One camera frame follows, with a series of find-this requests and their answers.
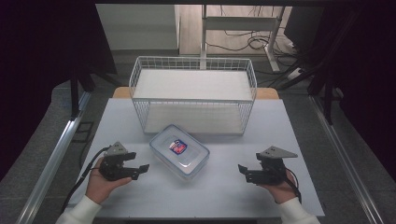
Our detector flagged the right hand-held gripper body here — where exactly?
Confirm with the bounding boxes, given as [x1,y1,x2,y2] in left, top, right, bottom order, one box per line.
[245,145,299,187]

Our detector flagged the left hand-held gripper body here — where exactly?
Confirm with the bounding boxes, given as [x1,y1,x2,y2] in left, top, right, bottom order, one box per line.
[99,141,140,182]

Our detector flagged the clear plastic food container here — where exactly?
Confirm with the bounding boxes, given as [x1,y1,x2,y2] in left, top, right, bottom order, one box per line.
[148,123,211,182]

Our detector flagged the white wire two-tier rack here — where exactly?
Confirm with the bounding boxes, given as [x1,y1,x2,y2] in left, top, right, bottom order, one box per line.
[128,55,259,136]

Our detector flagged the person's right hand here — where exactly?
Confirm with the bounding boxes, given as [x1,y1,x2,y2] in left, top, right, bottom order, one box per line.
[258,172,299,205]

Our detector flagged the person's left hand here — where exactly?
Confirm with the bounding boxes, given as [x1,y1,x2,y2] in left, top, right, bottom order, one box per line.
[85,156,134,205]

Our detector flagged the white table sheet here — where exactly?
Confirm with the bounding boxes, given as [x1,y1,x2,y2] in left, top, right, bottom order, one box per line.
[68,97,325,219]

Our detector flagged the wooden table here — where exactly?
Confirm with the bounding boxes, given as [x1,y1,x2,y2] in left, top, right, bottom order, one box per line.
[111,86,280,101]

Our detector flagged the black metal stand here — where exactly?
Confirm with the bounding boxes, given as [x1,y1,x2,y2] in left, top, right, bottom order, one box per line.
[68,66,96,121]

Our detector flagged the white power strip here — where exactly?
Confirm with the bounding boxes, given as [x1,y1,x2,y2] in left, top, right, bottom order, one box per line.
[287,67,303,81]

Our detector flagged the dark curtain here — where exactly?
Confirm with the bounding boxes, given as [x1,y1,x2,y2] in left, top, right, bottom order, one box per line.
[0,0,119,183]
[317,4,396,183]

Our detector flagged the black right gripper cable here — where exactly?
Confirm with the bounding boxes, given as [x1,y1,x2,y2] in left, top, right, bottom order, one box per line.
[283,167,303,204]

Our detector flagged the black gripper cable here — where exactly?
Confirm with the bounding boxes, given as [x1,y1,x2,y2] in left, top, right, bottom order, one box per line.
[283,167,303,204]
[60,145,112,216]

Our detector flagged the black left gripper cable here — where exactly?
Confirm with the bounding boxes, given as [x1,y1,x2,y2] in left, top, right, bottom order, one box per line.
[60,145,112,216]

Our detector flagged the black floor bracket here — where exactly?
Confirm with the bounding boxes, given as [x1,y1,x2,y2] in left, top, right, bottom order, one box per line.
[71,120,95,145]

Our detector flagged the aluminium rail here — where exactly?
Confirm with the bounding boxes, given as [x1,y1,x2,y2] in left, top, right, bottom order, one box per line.
[14,91,92,224]
[308,94,385,224]

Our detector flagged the black floor cables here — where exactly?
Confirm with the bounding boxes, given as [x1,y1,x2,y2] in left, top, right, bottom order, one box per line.
[205,5,302,88]

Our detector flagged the white desk frame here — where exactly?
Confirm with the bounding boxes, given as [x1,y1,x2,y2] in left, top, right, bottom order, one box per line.
[199,4,287,73]

